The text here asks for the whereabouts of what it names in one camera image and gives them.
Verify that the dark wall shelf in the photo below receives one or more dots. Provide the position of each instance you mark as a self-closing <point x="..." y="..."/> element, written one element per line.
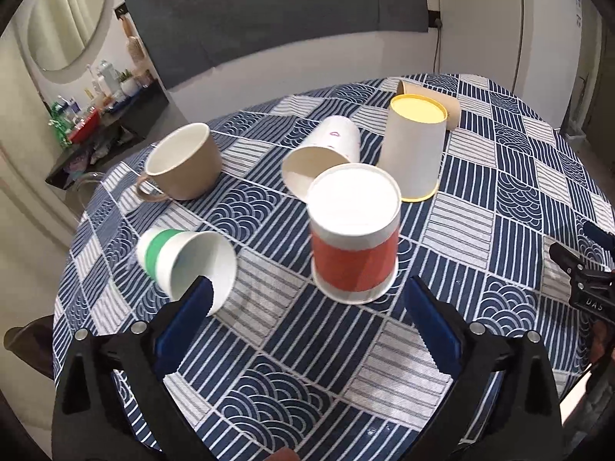
<point x="139" y="110"/>

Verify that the round wall mirror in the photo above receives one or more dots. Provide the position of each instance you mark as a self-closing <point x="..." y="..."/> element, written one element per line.
<point x="65" y="14"/>

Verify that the green banded paper cup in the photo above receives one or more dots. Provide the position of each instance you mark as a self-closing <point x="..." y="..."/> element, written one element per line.
<point x="185" y="261"/>

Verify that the red box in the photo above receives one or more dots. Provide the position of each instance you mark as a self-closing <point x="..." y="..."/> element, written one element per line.
<point x="85" y="129"/>

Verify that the brown chair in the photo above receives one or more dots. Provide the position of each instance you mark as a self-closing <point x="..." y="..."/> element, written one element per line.
<point x="31" y="345"/>

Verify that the blue patterned tablecloth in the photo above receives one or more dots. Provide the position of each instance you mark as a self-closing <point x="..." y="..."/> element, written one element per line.
<point x="307" y="345"/>

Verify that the white door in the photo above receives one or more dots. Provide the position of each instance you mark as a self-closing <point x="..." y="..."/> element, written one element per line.
<point x="552" y="33"/>

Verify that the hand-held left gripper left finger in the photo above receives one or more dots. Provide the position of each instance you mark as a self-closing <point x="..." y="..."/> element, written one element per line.
<point x="185" y="321"/>

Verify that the white cup yellow rim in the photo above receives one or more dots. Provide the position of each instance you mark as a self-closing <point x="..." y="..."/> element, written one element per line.
<point x="413" y="153"/>

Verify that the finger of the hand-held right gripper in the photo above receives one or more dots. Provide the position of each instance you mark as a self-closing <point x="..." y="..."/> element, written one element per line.
<point x="569" y="261"/>
<point x="598" y="235"/>

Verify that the beige ceramic mug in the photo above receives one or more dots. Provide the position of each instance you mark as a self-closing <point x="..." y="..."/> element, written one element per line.
<point x="187" y="163"/>

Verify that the white paper cup pink print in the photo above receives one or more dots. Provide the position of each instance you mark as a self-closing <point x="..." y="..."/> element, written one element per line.
<point x="331" y="141"/>

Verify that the small potted plant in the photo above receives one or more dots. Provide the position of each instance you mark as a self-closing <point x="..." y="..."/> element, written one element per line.
<point x="128" y="84"/>

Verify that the brown kraft paper cup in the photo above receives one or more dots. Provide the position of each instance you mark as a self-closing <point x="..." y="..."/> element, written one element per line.
<point x="451" y="110"/>

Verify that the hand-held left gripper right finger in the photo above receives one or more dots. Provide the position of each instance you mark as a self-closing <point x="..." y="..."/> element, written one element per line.
<point x="432" y="331"/>

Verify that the orange banded paper cup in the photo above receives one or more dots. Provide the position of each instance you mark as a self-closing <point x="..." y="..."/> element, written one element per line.
<point x="353" y="235"/>

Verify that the clear plastic chair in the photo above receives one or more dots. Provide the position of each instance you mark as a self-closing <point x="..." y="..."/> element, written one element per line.
<point x="86" y="185"/>

